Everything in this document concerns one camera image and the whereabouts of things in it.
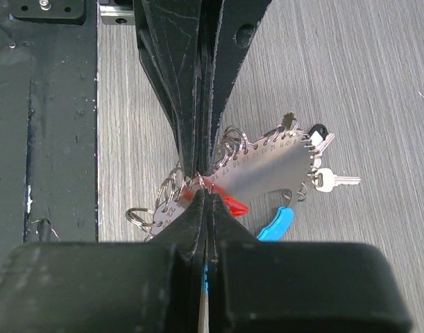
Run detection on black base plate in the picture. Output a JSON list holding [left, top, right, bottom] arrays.
[[0, 1, 98, 266]]

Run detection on metal key organizer blue handle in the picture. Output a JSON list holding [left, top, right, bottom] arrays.
[[126, 112, 317, 239]]

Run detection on red headed key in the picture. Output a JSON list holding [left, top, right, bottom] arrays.
[[176, 176, 249, 217]]

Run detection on black key tag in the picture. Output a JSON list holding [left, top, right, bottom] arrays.
[[308, 123, 329, 146]]

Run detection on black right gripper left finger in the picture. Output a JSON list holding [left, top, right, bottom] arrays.
[[0, 190, 205, 332]]

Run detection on loose silver key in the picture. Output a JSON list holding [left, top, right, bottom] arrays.
[[314, 168, 362, 193]]

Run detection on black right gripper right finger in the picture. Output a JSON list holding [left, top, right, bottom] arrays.
[[207, 194, 413, 332]]

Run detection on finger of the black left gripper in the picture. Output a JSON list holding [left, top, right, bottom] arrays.
[[133, 1, 201, 177], [206, 1, 271, 173]]

